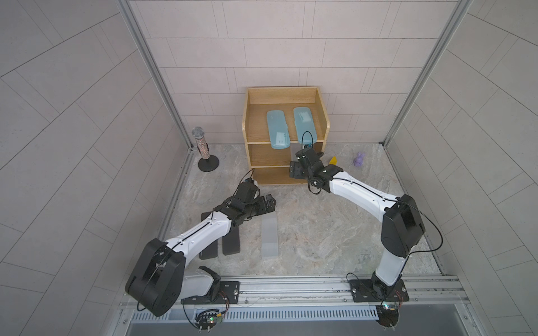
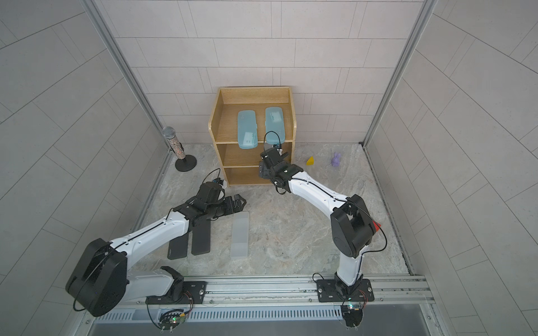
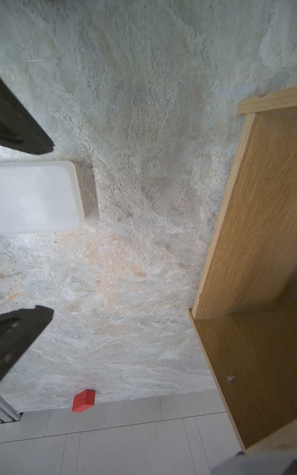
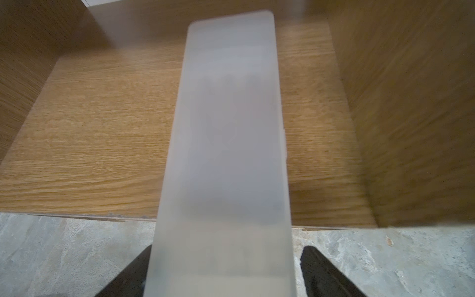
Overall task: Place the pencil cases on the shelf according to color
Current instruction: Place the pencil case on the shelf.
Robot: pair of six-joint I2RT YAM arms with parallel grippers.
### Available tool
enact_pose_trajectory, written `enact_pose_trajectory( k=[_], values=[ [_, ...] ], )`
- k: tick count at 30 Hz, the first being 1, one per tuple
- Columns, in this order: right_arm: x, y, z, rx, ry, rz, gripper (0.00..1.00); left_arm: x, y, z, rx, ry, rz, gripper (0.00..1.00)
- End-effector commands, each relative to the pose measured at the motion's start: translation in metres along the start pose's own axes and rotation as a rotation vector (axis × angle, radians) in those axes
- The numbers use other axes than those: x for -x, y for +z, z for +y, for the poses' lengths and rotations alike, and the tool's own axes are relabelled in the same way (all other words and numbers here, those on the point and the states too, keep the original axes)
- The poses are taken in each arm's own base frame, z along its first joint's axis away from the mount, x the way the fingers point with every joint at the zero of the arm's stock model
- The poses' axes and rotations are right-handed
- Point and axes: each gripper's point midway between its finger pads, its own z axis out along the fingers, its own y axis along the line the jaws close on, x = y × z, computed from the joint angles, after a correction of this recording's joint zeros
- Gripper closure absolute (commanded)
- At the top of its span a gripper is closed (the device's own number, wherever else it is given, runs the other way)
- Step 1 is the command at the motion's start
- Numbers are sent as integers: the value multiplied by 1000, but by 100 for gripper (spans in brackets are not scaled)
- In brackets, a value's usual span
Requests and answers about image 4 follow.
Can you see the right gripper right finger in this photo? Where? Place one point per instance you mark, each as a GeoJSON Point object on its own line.
{"type": "Point", "coordinates": [323, 279]}

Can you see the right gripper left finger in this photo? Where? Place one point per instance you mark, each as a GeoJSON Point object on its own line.
{"type": "Point", "coordinates": [130, 282]}

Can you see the frosted white pencil case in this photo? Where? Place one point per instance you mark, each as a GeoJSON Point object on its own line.
{"type": "Point", "coordinates": [224, 223]}

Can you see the wooden three-tier shelf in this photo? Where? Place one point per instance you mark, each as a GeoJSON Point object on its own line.
{"type": "Point", "coordinates": [378, 107]}

